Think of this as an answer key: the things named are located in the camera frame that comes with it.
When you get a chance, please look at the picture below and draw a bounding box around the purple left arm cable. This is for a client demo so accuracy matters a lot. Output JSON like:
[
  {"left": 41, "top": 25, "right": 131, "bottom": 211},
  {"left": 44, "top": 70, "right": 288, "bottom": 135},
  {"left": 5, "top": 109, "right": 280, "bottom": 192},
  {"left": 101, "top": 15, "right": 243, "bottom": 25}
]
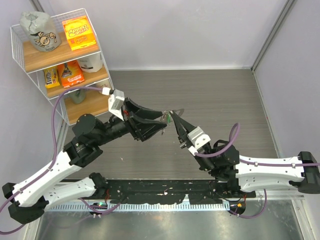
[{"left": 0, "top": 86, "right": 111, "bottom": 235}]

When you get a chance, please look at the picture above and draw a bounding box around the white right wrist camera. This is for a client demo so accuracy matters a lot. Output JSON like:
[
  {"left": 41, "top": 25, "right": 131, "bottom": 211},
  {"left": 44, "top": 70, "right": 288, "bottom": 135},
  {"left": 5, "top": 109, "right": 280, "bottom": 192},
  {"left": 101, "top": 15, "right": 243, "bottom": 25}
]
[{"left": 187, "top": 126, "right": 211, "bottom": 157}]

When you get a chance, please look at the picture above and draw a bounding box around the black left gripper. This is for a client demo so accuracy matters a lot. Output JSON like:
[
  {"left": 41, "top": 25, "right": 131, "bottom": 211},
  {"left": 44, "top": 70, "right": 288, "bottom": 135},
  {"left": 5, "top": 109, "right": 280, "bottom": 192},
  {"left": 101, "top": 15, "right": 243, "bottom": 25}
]
[{"left": 94, "top": 97, "right": 167, "bottom": 146}]

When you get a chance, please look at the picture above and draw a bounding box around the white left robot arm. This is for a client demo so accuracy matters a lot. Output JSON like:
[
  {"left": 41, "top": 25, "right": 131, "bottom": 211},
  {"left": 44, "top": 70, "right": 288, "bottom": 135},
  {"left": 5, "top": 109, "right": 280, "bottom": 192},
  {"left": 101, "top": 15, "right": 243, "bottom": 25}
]
[{"left": 2, "top": 98, "right": 167, "bottom": 224}]

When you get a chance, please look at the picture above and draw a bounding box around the white wire shelf rack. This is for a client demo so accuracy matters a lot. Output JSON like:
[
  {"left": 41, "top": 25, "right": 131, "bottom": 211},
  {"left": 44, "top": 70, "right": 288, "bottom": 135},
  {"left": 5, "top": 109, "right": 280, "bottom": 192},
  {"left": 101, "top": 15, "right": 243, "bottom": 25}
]
[{"left": 10, "top": 8, "right": 120, "bottom": 126}]

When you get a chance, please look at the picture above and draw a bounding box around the orange snack packet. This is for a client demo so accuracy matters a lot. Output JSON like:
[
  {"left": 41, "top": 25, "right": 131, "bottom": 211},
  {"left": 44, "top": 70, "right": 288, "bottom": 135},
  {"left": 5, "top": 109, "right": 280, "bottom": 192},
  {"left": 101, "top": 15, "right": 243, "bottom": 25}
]
[{"left": 57, "top": 60, "right": 85, "bottom": 88}]

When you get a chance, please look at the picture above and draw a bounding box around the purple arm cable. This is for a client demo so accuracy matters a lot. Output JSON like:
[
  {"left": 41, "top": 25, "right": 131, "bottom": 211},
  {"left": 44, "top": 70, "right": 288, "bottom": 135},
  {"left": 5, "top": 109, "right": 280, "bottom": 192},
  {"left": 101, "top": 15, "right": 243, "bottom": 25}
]
[
  {"left": 0, "top": 86, "right": 111, "bottom": 235},
  {"left": 194, "top": 122, "right": 320, "bottom": 220}
]

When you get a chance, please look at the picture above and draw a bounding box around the green bottle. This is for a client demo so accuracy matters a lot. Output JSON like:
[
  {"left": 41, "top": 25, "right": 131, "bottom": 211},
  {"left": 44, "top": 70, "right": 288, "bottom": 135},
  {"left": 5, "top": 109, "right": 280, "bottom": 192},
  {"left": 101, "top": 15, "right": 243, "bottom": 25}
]
[{"left": 68, "top": 89, "right": 86, "bottom": 104}]

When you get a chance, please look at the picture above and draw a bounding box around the grey paper bag with cartoon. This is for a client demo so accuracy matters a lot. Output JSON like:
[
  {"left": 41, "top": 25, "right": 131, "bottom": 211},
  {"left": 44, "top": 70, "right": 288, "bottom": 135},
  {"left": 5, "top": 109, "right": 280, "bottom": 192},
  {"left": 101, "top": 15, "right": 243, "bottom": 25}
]
[{"left": 19, "top": 11, "right": 62, "bottom": 52}]

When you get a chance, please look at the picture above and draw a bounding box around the white paper towel roll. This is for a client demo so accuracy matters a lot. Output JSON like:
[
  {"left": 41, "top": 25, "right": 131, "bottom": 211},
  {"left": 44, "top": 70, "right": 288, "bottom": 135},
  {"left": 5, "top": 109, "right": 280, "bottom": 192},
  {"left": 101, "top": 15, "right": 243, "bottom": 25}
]
[{"left": 77, "top": 53, "right": 103, "bottom": 73}]

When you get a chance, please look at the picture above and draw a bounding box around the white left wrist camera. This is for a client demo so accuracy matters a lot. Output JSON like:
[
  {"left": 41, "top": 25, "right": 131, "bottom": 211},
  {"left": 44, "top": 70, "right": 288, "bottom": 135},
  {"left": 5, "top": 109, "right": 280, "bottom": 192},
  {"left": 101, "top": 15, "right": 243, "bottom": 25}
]
[{"left": 108, "top": 89, "right": 125, "bottom": 121}]

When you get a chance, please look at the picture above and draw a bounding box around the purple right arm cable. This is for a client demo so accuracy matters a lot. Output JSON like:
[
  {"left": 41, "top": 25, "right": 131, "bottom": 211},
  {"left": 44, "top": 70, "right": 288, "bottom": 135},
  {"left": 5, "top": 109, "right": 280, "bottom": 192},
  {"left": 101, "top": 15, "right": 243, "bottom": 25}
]
[{"left": 194, "top": 122, "right": 320, "bottom": 220}]

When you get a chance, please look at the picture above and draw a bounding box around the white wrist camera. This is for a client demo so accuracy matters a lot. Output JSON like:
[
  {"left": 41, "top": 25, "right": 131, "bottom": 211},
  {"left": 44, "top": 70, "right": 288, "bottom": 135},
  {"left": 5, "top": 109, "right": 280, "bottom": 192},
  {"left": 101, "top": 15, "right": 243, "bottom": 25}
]
[
  {"left": 108, "top": 89, "right": 125, "bottom": 121},
  {"left": 187, "top": 126, "right": 211, "bottom": 157}
]

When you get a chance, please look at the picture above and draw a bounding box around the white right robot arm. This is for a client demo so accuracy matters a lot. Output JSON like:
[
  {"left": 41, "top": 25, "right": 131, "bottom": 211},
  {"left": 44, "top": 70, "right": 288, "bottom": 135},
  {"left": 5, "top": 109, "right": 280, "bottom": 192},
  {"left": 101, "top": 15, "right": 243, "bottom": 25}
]
[{"left": 169, "top": 111, "right": 320, "bottom": 197}]

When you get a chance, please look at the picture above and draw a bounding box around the orange yellow snack box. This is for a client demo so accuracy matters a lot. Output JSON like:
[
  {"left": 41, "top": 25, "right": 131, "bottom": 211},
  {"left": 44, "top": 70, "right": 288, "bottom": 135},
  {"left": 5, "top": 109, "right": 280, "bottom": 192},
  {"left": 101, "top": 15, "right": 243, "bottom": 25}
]
[{"left": 62, "top": 15, "right": 97, "bottom": 51}]

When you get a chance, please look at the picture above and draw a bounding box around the cream white bottle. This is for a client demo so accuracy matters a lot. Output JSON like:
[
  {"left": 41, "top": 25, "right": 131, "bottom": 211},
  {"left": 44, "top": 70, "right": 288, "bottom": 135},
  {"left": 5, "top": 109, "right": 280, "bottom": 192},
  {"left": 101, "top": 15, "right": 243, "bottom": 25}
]
[{"left": 95, "top": 79, "right": 112, "bottom": 96}]

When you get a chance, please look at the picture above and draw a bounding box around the yellow candy bag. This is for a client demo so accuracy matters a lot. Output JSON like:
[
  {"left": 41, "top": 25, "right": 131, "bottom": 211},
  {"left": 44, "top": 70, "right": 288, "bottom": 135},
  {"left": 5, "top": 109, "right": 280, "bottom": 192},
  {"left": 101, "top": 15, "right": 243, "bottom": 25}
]
[{"left": 43, "top": 66, "right": 60, "bottom": 89}]

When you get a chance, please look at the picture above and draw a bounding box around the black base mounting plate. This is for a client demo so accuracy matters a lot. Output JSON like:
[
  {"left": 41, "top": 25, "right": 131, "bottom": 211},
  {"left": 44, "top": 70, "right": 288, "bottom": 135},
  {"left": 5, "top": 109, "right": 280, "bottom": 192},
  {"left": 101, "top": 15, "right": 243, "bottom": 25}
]
[{"left": 77, "top": 178, "right": 258, "bottom": 205}]

